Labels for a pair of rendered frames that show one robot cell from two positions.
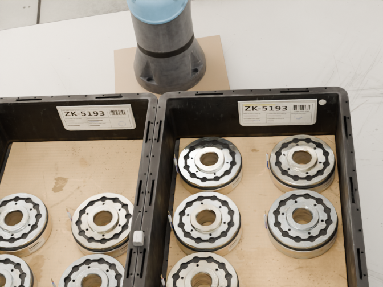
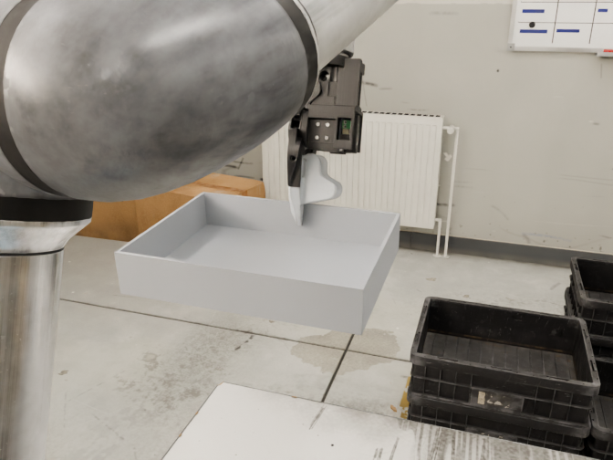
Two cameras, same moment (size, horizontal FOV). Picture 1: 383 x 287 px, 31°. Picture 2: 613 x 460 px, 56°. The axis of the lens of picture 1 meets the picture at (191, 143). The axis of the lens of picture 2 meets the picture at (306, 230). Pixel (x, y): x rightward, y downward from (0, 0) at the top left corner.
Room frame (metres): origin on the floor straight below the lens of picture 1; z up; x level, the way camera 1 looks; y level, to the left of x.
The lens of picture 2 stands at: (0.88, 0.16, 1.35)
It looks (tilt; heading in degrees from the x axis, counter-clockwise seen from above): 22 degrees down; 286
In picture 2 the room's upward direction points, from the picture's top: straight up
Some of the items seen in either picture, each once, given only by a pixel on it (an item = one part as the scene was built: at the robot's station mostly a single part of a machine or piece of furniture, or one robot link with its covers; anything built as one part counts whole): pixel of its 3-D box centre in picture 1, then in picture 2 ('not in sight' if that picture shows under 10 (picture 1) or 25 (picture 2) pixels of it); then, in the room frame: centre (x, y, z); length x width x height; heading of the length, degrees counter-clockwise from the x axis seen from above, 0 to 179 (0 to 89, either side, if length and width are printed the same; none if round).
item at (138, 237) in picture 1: (138, 238); not in sight; (0.51, 0.09, 0.94); 0.02 x 0.01 x 0.01; 168
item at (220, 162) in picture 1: (209, 159); not in sight; (0.68, -0.02, 0.86); 0.05 x 0.05 x 0.01
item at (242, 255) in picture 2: not in sight; (268, 251); (1.09, -0.42, 1.07); 0.27 x 0.20 x 0.05; 177
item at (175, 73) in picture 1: (167, 50); not in sight; (1.04, 0.01, 0.78); 0.15 x 0.15 x 0.10
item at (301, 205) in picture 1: (302, 216); not in sight; (0.54, -0.14, 0.86); 0.05 x 0.05 x 0.01
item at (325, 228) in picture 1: (302, 218); not in sight; (0.54, -0.14, 0.86); 0.10 x 0.10 x 0.01
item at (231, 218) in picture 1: (206, 220); not in sight; (0.57, 0.00, 0.86); 0.10 x 0.10 x 0.01
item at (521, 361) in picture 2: not in sight; (491, 411); (0.75, -1.12, 0.37); 0.40 x 0.30 x 0.45; 178
